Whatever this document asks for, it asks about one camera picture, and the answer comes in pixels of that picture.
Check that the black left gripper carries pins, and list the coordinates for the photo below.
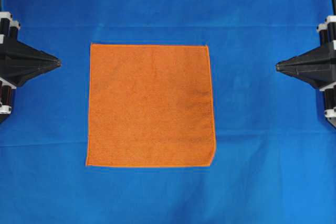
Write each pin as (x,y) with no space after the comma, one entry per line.
(10,29)

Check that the blue table cloth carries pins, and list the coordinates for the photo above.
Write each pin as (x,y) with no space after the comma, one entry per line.
(275,152)

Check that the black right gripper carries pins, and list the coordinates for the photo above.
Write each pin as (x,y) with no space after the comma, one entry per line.
(324,54)

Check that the orange towel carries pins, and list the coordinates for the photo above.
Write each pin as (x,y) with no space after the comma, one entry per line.
(150,106)

